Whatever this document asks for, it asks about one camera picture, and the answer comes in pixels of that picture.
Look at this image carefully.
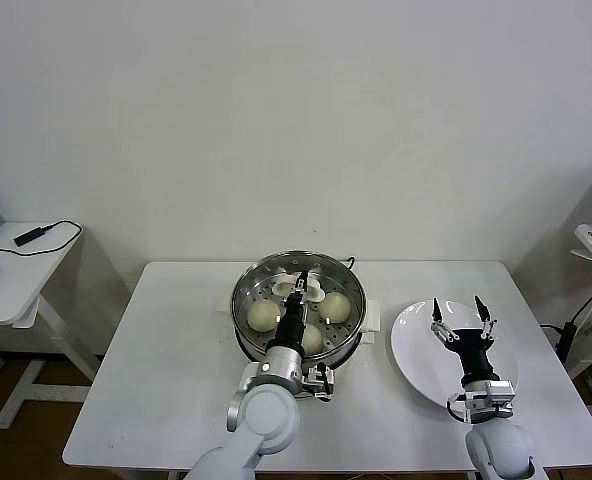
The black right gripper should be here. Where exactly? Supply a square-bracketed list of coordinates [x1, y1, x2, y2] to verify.
[429, 294, 498, 385]

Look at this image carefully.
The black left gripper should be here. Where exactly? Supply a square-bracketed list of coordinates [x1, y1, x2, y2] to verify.
[274, 271, 311, 351]

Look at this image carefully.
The glass lid with white handle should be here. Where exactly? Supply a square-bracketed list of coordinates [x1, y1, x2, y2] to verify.
[231, 252, 367, 359]

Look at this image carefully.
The white round plate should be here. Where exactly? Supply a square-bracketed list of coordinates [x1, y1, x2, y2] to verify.
[390, 298, 521, 415]

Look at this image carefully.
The black adapter box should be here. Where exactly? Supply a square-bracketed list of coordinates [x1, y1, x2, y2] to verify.
[13, 225, 45, 246]

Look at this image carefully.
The white side table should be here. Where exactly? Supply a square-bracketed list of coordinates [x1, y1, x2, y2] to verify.
[0, 221, 102, 431]

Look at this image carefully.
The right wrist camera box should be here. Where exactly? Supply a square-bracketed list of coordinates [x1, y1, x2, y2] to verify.
[445, 379, 517, 424]

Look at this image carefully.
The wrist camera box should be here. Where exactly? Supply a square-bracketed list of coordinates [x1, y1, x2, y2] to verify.
[303, 363, 336, 404]
[445, 379, 517, 424]

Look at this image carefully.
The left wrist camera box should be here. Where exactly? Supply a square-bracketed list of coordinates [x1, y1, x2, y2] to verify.
[303, 363, 336, 404]

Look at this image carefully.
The black cable with adapter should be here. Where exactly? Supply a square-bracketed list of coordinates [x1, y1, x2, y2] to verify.
[540, 272, 592, 362]

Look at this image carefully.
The thin black desk cable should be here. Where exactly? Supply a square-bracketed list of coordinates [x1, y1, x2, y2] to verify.
[0, 218, 84, 257]

